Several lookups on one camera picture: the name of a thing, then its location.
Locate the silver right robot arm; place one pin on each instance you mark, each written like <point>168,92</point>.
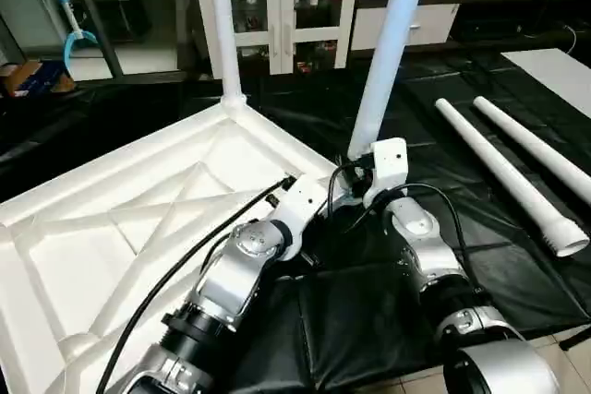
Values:
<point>434,265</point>

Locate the white plastic table leg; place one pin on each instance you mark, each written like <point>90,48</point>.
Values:
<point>224,25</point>
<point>503,173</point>
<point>540,140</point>
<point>392,43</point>

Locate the white glass-door cabinet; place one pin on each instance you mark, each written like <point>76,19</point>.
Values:
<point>277,6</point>

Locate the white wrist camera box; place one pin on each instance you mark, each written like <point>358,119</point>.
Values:
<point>386,168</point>
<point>300,209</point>

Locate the black work mat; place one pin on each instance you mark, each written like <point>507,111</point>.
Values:
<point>462,228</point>

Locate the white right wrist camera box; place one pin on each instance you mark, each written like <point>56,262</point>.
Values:
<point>386,168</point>

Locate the brown cardboard box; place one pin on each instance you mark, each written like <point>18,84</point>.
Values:
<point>17,76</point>

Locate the white flat board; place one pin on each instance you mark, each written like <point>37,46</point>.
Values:
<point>554,76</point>

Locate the light blue hooked pole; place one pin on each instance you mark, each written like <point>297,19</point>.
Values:
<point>69,34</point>

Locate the white drawer unit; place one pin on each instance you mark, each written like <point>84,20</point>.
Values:
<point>411,27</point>

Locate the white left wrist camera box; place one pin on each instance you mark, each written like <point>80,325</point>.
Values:
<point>300,209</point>

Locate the white plastic table top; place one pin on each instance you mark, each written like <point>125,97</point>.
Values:
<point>92,228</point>

